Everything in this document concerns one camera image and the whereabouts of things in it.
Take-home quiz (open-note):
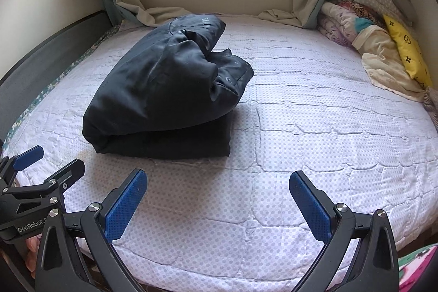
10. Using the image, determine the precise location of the white quilted bed mattress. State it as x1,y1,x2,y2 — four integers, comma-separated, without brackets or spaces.
3,17,437,291

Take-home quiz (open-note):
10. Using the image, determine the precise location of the black padded jacket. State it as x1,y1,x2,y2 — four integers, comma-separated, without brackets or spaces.
82,14,254,159

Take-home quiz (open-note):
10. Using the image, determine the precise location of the cream blanket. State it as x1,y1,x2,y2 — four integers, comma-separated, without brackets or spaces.
352,25,425,102

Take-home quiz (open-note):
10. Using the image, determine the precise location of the dark bed side rail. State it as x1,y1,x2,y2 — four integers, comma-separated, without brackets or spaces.
1,11,111,141

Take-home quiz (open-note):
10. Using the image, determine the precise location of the yellow patterned pillow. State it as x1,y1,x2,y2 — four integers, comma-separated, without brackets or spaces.
383,15,433,89

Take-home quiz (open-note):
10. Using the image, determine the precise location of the brown knitted cloth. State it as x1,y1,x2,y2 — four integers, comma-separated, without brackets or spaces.
423,87,438,131

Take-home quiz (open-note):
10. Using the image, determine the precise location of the person's left hand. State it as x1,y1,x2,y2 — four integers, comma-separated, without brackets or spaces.
25,235,42,278

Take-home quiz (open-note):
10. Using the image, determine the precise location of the purple floral quilt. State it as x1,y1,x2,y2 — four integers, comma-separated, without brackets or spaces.
318,1,373,47

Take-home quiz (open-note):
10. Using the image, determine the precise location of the pink green floor mat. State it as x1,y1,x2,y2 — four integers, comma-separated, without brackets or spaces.
398,243,438,292

